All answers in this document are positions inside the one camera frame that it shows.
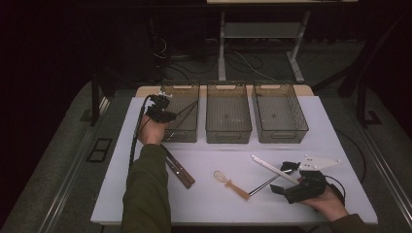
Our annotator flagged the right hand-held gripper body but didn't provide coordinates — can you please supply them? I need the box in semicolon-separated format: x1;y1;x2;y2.
283;154;342;205

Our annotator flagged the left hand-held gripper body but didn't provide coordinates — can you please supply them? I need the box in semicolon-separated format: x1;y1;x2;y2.
145;91;178;124

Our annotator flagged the white chopstick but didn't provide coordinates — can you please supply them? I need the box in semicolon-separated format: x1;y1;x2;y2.
251;154;300;183
252;155;302;184

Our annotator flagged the smoked transparent plastic bin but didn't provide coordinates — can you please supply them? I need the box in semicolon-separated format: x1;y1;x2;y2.
150;81;201;144
252;81;310;145
205;81;253;145

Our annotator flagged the small wooden whisk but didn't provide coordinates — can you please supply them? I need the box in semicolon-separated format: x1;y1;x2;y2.
213;170;252;201

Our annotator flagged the wooden-handled knife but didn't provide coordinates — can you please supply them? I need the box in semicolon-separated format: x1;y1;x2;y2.
159;144;196;186

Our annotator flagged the person's left hand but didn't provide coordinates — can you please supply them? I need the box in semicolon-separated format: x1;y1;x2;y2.
138;116;170;146

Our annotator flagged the person's right hand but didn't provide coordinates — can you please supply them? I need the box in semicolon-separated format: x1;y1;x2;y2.
299;186;349;222

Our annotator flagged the black metal stand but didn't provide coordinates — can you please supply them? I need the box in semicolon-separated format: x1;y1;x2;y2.
80;67;113;127
356;77;383;129

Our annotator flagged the left hand-held gripper cable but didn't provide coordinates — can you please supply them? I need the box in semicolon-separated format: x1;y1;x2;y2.
128;93;155;169

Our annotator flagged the hand-held gripper cable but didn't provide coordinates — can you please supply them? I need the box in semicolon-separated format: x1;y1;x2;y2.
128;93;155;169
325;174;347;203

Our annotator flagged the right hand-held gripper cable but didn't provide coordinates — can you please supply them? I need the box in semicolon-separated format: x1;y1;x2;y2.
325;174;347;203

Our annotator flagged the black floor cable bundle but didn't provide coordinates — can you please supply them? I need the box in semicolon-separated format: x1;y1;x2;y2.
149;16;266;82

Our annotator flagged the thin black floor cable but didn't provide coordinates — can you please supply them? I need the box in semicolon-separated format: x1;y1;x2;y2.
334;128;367;183

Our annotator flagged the aluminium floor rail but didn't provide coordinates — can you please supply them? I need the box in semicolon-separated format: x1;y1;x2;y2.
38;96;111;233
356;122;412;221

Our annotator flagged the white floor cable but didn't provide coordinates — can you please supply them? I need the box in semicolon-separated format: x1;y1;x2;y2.
232;50;278;83

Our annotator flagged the grey metal desk frame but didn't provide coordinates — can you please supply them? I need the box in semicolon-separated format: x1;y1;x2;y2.
206;0;359;83

